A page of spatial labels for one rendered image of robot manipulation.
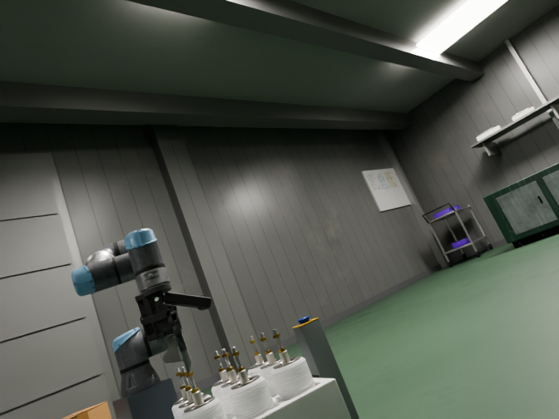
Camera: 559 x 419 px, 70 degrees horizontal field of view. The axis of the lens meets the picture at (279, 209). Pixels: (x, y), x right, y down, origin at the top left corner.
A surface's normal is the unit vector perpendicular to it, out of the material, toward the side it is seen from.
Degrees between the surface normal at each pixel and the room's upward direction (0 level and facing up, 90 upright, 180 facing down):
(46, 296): 90
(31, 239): 90
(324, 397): 90
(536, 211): 90
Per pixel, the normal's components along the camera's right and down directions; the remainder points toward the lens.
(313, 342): 0.33, -0.36
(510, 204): -0.72, 0.12
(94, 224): 0.58, -0.42
